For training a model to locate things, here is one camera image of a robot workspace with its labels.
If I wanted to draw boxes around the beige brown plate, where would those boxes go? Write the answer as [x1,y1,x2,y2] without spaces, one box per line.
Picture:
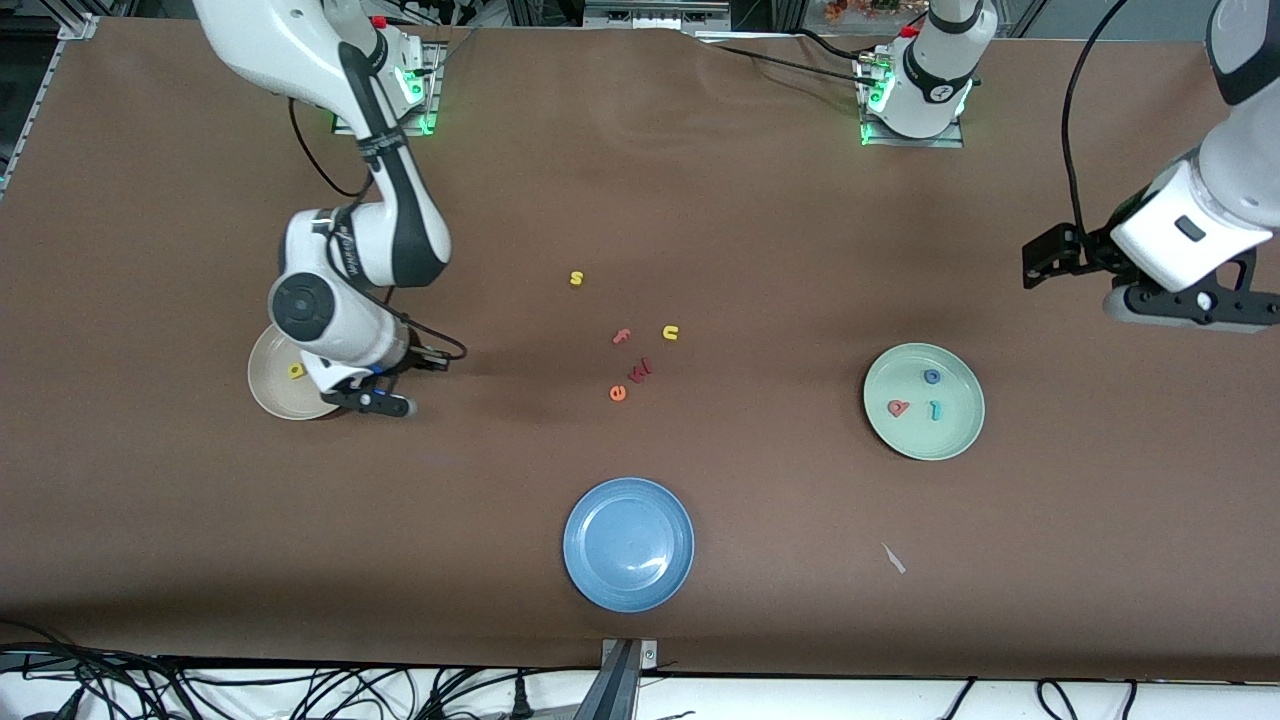
[247,322,341,421]

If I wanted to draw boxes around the light green plate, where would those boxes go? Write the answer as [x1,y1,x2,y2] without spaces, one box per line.
[863,343,987,462]

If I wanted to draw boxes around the orange artificial flowers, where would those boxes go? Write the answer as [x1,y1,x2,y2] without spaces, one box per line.
[825,0,926,23]

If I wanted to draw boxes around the blue plate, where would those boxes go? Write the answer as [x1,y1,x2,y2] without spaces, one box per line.
[562,477,696,613]

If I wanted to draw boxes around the brown table cover sheet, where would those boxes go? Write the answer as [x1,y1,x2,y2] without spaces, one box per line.
[0,18,1280,681]

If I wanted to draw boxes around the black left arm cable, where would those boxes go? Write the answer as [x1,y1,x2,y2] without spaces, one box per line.
[1062,0,1136,241]

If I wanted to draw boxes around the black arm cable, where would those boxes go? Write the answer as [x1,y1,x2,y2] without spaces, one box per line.
[287,98,469,373]
[1062,0,1136,241]

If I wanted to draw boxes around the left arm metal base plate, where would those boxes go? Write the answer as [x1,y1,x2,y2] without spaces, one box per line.
[858,50,966,149]

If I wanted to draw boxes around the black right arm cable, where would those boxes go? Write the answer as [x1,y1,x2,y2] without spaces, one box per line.
[287,98,469,373]

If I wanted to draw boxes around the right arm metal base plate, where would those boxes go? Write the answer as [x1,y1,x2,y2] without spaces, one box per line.
[333,40,444,137]

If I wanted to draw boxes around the black cable on table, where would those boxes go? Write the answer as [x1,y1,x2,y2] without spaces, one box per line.
[690,28,886,91]

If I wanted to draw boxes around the metal camera stand bracket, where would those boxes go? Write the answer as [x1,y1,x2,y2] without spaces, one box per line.
[598,638,661,720]

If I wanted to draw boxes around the aluminium frame profile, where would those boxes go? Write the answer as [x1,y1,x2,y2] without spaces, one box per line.
[0,10,101,201]

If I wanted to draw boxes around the grey metal frame piece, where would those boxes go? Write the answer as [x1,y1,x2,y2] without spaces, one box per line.
[583,0,733,31]

